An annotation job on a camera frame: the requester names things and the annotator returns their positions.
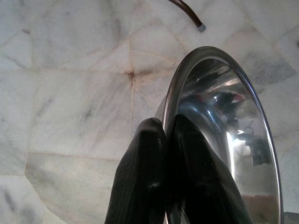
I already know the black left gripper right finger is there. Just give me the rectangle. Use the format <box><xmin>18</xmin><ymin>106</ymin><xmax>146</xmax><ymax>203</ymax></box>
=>
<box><xmin>168</xmin><ymin>114</ymin><xmax>255</xmax><ymax>224</ymax></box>

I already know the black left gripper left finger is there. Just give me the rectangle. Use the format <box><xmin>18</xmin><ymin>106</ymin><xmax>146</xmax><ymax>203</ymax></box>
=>
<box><xmin>104</xmin><ymin>117</ymin><xmax>169</xmax><ymax>224</ymax></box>

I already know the large steel bowl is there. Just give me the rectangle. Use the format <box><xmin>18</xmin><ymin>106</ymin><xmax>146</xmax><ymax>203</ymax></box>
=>
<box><xmin>155</xmin><ymin>45</ymin><xmax>285</xmax><ymax>224</ymax></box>

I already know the marble-pattern table with curved legs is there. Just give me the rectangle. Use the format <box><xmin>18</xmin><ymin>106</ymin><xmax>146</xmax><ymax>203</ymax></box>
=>
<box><xmin>168</xmin><ymin>0</ymin><xmax>207</xmax><ymax>33</ymax></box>

